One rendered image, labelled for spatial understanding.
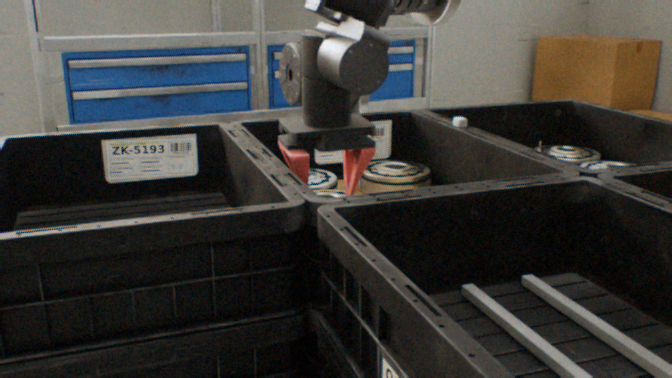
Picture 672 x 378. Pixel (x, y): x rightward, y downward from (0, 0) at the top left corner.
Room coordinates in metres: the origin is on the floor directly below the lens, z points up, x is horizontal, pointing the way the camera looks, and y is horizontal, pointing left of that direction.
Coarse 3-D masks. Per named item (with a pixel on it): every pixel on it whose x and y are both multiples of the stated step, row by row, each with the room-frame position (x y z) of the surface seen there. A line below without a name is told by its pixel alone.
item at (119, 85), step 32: (64, 64) 2.45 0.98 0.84; (96, 64) 2.49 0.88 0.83; (128, 64) 2.53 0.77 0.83; (160, 64) 2.59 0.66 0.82; (192, 64) 2.65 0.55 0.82; (224, 64) 2.70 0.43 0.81; (96, 96) 2.48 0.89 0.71; (128, 96) 2.54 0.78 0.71; (160, 96) 2.60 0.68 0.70; (192, 96) 2.65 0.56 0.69; (224, 96) 2.70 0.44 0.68
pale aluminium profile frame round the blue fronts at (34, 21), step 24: (24, 0) 2.99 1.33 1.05; (216, 0) 3.35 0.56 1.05; (216, 24) 3.36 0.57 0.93; (264, 24) 2.76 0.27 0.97; (264, 48) 2.76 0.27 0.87; (432, 48) 3.10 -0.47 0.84; (48, 72) 2.41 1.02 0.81; (264, 72) 2.76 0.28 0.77; (432, 72) 3.10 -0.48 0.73; (48, 96) 2.40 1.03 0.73; (264, 96) 2.75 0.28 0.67; (432, 96) 3.11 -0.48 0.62; (48, 120) 2.41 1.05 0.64; (144, 120) 2.53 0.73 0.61; (168, 120) 2.57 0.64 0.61; (192, 120) 2.61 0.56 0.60; (216, 120) 2.65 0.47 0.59; (240, 120) 2.69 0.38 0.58
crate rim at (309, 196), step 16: (368, 112) 1.00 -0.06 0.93; (384, 112) 1.00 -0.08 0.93; (400, 112) 1.01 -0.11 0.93; (416, 112) 1.00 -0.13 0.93; (240, 128) 0.88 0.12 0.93; (448, 128) 0.90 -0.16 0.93; (464, 128) 0.88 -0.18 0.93; (256, 144) 0.79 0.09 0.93; (496, 144) 0.79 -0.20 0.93; (272, 160) 0.71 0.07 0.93; (528, 160) 0.72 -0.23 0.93; (544, 160) 0.71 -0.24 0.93; (288, 176) 0.65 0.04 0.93; (528, 176) 0.65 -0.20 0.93; (544, 176) 0.65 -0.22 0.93; (560, 176) 0.65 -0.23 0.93; (304, 192) 0.59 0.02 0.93; (384, 192) 0.59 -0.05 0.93; (400, 192) 0.59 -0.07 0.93; (416, 192) 0.59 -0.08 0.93
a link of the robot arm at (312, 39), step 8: (320, 24) 0.77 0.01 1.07; (328, 24) 0.75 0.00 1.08; (304, 32) 0.76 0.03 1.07; (312, 32) 0.75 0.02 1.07; (320, 32) 0.73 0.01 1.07; (328, 32) 0.73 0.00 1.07; (336, 32) 0.72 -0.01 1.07; (304, 40) 0.74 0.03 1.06; (312, 40) 0.73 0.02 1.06; (320, 40) 0.73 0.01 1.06; (304, 48) 0.74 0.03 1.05; (312, 48) 0.73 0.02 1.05; (304, 56) 0.74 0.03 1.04; (312, 56) 0.73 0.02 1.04; (304, 64) 0.75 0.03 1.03; (312, 64) 0.74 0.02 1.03; (304, 72) 0.75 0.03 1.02; (312, 72) 0.74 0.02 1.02
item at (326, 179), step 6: (318, 174) 0.89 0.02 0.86; (324, 174) 0.90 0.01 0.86; (330, 174) 0.89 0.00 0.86; (318, 180) 0.86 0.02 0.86; (324, 180) 0.86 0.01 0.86; (330, 180) 0.86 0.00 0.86; (336, 180) 0.87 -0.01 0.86; (312, 186) 0.83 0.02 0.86; (318, 186) 0.83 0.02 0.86; (324, 186) 0.84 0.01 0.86; (330, 186) 0.85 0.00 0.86
